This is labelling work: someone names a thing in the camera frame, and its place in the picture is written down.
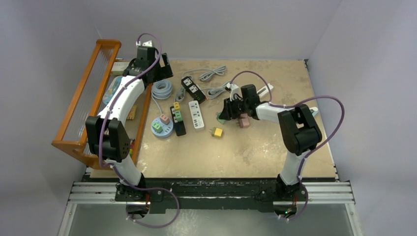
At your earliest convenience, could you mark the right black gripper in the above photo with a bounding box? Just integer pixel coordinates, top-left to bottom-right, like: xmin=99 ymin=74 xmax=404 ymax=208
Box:
xmin=219 ymin=96 xmax=249 ymax=121

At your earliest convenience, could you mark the yellow charger plug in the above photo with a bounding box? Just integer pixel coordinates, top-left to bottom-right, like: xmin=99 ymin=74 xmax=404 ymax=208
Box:
xmin=210 ymin=127 xmax=223 ymax=138

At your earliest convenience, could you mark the short black power strip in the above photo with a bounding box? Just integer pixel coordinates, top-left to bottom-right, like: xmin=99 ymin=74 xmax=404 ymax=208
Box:
xmin=181 ymin=76 xmax=207 ymax=104

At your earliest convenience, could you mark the white power strip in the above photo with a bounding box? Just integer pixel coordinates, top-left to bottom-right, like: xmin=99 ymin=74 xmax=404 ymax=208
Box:
xmin=188 ymin=100 xmax=205 ymax=131

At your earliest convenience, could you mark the green charger plug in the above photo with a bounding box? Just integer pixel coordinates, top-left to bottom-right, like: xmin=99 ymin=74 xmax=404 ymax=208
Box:
xmin=216 ymin=113 xmax=227 ymax=124

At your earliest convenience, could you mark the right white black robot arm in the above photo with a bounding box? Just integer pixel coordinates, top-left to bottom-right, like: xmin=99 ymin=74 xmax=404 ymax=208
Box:
xmin=219 ymin=83 xmax=322 ymax=200

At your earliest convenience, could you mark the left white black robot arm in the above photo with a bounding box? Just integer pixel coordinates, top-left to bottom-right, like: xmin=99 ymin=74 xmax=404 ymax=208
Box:
xmin=85 ymin=46 xmax=173 ymax=201

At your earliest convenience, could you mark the yellow plug on long strip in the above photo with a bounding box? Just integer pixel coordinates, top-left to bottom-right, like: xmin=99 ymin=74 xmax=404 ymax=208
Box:
xmin=173 ymin=102 xmax=180 ymax=111

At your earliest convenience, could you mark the green plug on long strip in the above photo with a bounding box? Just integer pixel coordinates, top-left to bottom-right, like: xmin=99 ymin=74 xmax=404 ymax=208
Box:
xmin=174 ymin=111 xmax=183 ymax=122

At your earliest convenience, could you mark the pink plug on round hub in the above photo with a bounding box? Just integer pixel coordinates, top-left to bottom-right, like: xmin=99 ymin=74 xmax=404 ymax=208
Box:
xmin=159 ymin=114 xmax=170 ymax=125

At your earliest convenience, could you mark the green plug on round hub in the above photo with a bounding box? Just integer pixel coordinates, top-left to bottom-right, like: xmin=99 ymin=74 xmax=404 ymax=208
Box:
xmin=151 ymin=121 xmax=163 ymax=133

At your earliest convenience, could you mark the white clip object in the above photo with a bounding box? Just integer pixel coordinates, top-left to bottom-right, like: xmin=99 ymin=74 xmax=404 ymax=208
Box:
xmin=257 ymin=83 xmax=274 ymax=98

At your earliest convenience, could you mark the white pink box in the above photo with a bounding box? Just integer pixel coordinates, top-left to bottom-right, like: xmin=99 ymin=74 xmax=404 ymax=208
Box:
xmin=111 ymin=61 xmax=129 ymax=76

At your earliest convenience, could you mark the blue packaged item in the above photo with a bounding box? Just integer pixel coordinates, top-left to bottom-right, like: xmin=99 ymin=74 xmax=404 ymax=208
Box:
xmin=102 ymin=76 xmax=122 ymax=105

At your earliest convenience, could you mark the long black power strip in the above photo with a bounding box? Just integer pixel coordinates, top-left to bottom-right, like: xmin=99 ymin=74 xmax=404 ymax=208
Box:
xmin=170 ymin=106 xmax=186 ymax=137

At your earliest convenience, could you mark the round blue power hub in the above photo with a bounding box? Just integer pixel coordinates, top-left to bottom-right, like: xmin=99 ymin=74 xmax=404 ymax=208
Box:
xmin=151 ymin=114 xmax=174 ymax=139

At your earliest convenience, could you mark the colourful marker pack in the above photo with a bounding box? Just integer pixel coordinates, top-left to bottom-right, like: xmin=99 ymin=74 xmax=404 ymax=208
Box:
xmin=129 ymin=139 xmax=135 ymax=156

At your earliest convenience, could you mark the white blue clip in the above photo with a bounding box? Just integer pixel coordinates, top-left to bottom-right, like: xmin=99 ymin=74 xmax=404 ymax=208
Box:
xmin=309 ymin=107 xmax=319 ymax=117

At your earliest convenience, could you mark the orange wooden shelf rack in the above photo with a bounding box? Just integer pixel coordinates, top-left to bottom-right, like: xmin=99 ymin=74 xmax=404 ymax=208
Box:
xmin=51 ymin=39 xmax=154 ymax=171

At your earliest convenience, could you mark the coiled blue hub cable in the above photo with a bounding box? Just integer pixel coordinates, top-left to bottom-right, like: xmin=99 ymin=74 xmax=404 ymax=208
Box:
xmin=151 ymin=79 xmax=173 ymax=116

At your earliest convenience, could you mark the grey power strip cable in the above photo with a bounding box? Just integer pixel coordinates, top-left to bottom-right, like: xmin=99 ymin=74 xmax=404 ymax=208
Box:
xmin=181 ymin=65 xmax=227 ymax=82

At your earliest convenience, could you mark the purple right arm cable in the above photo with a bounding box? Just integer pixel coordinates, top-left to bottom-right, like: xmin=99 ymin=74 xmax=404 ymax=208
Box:
xmin=226 ymin=70 xmax=345 ymax=222

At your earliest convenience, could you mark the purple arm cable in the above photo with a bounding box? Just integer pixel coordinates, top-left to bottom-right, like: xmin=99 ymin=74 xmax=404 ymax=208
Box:
xmin=226 ymin=70 xmax=345 ymax=222
xmin=98 ymin=32 xmax=181 ymax=229

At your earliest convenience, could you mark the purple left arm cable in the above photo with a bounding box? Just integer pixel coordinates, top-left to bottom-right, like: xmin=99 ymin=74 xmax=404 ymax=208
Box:
xmin=98 ymin=32 xmax=181 ymax=229

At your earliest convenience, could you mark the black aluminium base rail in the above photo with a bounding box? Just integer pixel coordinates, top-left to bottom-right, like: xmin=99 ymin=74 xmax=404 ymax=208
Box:
xmin=68 ymin=178 xmax=355 ymax=215

